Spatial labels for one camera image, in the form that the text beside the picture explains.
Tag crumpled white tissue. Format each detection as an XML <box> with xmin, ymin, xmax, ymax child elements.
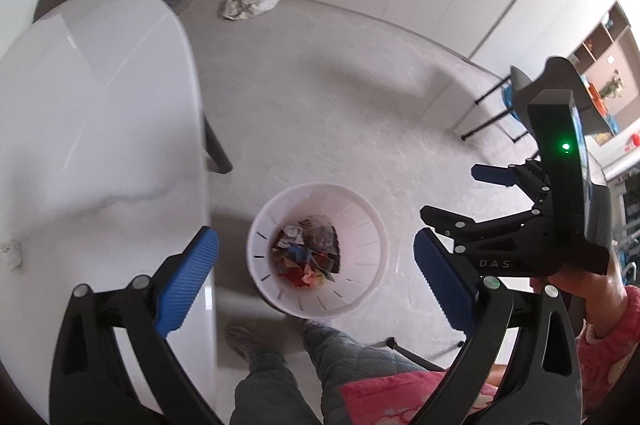
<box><xmin>0</xmin><ymin>242</ymin><xmax>24</xmax><ymax>272</ymax></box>

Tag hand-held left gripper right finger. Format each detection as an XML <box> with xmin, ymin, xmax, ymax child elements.
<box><xmin>412</xmin><ymin>227</ymin><xmax>583</xmax><ymax>425</ymax></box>

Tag purple fluffy slipper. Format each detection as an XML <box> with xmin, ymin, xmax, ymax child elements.
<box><xmin>226</xmin><ymin>325</ymin><xmax>267</xmax><ymax>364</ymax></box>

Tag person's right forearm pink sleeve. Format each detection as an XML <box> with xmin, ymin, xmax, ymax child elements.
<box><xmin>575</xmin><ymin>285</ymin><xmax>640</xmax><ymax>417</ymax></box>

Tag grey patterned rug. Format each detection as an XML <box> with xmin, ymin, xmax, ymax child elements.
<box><xmin>159</xmin><ymin>0</ymin><xmax>204</xmax><ymax>14</ymax></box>

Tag person's right hand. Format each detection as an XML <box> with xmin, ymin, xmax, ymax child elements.
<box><xmin>530</xmin><ymin>255</ymin><xmax>628</xmax><ymax>322</ymax></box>

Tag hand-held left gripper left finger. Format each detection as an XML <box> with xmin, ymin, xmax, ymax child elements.
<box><xmin>49</xmin><ymin>226</ymin><xmax>226</xmax><ymax>425</ymax></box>

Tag red fluffy scrap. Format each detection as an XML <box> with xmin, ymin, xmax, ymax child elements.
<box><xmin>285</xmin><ymin>270</ymin><xmax>326</xmax><ymax>290</ymax></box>

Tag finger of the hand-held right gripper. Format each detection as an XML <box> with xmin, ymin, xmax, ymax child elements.
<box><xmin>472</xmin><ymin>159</ymin><xmax>551</xmax><ymax>206</ymax></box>
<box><xmin>420</xmin><ymin>204</ymin><xmax>543</xmax><ymax>258</ymax></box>

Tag white table with black legs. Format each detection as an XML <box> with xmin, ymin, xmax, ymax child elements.
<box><xmin>0</xmin><ymin>0</ymin><xmax>234</xmax><ymax>425</ymax></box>

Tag dark grey chair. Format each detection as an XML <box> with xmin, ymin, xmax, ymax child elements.
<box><xmin>452</xmin><ymin>57</ymin><xmax>619</xmax><ymax>162</ymax></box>

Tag pink floral garment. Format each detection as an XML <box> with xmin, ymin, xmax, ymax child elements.
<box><xmin>340</xmin><ymin>367</ymin><xmax>502</xmax><ymax>425</ymax></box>

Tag white plastic bag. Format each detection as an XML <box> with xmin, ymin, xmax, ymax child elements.
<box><xmin>220</xmin><ymin>0</ymin><xmax>282</xmax><ymax>22</ymax></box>

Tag small potted plant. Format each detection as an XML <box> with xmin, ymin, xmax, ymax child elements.
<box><xmin>600</xmin><ymin>74</ymin><xmax>624</xmax><ymax>102</ymax></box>

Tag white slotted waste bin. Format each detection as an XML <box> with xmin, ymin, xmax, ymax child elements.
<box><xmin>246</xmin><ymin>183</ymin><xmax>390</xmax><ymax>320</ymax></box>

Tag blue plastic object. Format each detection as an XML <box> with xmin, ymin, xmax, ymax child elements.
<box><xmin>501</xmin><ymin>77</ymin><xmax>521</xmax><ymax>124</ymax></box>

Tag open wall shelf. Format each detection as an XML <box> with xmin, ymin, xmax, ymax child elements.
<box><xmin>570</xmin><ymin>0</ymin><xmax>640</xmax><ymax>150</ymax></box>

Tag person's green quilted pants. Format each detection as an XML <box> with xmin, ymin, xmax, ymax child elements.
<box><xmin>230</xmin><ymin>320</ymin><xmax>452</xmax><ymax>425</ymax></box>

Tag pile of crumpled wrappers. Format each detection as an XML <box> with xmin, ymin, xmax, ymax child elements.
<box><xmin>270</xmin><ymin>215</ymin><xmax>344</xmax><ymax>290</ymax></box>

